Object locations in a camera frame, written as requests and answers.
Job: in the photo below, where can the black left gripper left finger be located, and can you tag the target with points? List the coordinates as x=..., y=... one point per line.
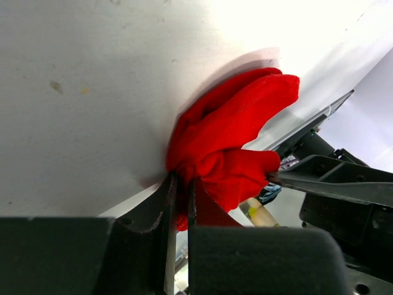
x=131, y=254

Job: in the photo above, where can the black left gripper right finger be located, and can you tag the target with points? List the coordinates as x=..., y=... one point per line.
x=228, y=258

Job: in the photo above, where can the red Santa sock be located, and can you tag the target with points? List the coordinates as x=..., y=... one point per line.
x=208, y=139

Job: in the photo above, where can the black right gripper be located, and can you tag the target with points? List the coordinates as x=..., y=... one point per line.
x=350, y=201

